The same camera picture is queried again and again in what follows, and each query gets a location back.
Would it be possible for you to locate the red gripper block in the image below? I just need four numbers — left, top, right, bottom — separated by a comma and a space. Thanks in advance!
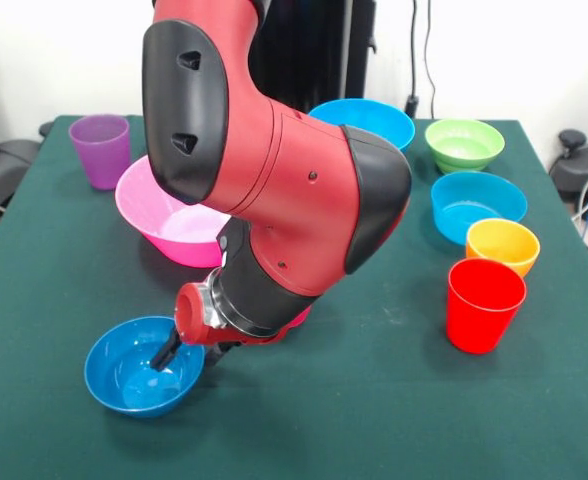
150, 282, 289, 372

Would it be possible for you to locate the small dark blue plastic bowl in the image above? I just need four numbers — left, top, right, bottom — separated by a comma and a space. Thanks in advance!
83, 315, 207, 419

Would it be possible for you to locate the magenta plastic cup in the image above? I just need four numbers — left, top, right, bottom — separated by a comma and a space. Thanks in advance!
281, 305, 314, 332

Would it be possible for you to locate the large pink plastic bowl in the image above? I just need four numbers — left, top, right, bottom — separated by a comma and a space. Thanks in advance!
114, 153, 233, 269

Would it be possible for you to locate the dark green tablecloth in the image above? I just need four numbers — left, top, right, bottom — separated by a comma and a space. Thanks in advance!
0, 114, 588, 480

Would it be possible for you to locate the purple plastic cup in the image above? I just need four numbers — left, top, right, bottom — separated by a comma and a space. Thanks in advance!
68, 113, 132, 192

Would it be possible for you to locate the red plastic cup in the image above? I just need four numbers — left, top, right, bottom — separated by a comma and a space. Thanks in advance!
446, 257, 528, 356

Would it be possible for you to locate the large light blue plastic bowl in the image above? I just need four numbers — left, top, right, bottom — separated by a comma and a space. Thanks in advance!
307, 98, 416, 154

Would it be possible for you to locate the shallow light blue plastic bowl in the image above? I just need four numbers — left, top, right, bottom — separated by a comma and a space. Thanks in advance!
429, 171, 529, 247

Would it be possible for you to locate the orange plastic cup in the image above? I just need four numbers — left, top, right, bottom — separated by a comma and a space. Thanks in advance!
465, 217, 542, 279

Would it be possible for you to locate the green plastic bowl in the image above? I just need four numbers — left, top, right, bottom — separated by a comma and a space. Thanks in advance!
424, 117, 506, 175

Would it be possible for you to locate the black hanging wall cable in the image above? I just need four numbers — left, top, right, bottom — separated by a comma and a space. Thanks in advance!
404, 0, 438, 120

